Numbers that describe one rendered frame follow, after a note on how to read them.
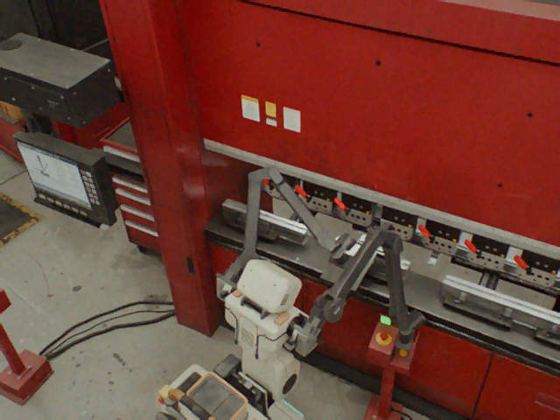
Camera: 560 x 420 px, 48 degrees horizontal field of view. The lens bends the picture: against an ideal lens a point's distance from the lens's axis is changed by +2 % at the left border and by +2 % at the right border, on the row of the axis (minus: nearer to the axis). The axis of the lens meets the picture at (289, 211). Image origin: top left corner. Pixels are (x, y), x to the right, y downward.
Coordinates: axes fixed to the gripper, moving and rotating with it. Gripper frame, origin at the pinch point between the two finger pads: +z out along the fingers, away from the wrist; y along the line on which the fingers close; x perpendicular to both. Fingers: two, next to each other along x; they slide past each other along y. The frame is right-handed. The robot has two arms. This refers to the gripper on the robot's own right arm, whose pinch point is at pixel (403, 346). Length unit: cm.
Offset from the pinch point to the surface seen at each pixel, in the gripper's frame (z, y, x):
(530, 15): -139, 61, -18
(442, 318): -2.6, 17.6, -12.9
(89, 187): -69, -1, 141
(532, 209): -66, 43, -36
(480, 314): -4.3, 24.0, -28.5
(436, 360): 29.7, 9.4, -14.3
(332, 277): -17.0, 14.6, 38.7
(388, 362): 7.8, -7.2, 5.4
